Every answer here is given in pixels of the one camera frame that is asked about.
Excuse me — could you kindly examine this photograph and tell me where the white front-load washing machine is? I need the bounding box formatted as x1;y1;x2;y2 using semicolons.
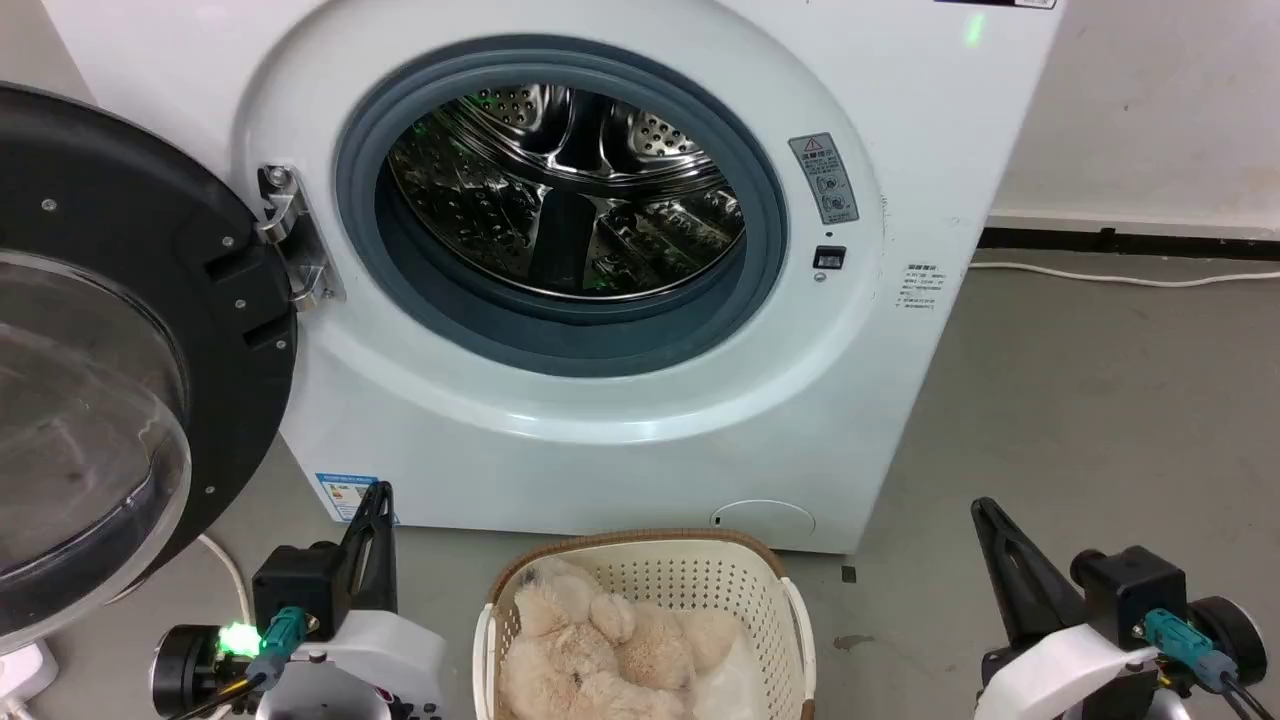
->
40;0;1066;556

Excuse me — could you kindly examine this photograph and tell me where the left cable with teal connector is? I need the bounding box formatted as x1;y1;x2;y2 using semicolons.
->
185;606;308;720

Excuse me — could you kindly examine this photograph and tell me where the metal door hinge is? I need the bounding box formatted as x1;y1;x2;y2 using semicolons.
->
257;165;346;311

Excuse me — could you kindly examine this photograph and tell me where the blue energy label sticker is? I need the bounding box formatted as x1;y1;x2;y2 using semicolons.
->
315;472;399;525

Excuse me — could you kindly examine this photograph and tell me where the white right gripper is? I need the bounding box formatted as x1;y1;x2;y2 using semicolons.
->
971;497;1163;720

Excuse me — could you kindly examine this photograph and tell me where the black baseboard strip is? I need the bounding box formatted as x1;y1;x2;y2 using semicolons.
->
978;227;1280;263

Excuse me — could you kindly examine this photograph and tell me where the cable with teal connector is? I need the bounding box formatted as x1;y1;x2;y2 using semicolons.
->
1143;608;1280;720
185;606;308;720

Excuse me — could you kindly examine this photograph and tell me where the small printed text label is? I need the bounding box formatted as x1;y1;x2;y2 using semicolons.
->
897;263;941;311

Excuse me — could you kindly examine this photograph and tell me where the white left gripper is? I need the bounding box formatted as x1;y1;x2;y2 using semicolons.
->
255;482;448;720

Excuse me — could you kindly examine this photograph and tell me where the stainless steel washer drum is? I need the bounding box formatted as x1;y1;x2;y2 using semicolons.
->
385;85;748;301

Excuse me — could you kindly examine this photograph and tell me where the grey rubber door gasket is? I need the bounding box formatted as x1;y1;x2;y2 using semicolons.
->
335;45;791;379

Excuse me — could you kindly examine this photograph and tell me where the white power strip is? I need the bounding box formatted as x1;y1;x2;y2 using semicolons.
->
0;640;61;720

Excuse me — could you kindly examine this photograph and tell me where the grey warning sticker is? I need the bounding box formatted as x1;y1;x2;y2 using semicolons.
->
788;132;861;226

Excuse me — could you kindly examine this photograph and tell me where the white power cord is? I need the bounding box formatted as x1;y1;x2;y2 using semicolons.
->
195;533;253;626

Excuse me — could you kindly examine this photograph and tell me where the cream plastic laundry basket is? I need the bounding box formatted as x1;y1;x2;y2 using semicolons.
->
472;528;816;720

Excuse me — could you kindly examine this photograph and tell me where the black round washer door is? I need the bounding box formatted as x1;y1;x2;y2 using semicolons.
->
0;82;299;656

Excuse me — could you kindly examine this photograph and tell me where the beige plush teddy bear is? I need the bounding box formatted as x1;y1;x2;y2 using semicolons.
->
498;560;746;720

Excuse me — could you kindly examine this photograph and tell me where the round filter cover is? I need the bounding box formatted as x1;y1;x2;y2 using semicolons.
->
712;499;816;546

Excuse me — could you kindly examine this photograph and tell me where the thin white floor cable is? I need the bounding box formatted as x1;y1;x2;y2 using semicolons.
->
968;260;1280;289

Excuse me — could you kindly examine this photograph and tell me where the right cable with teal connector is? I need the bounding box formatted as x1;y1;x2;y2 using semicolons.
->
1143;608;1280;720

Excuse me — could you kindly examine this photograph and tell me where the white cloth in basket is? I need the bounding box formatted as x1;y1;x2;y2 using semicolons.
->
690;630;776;720

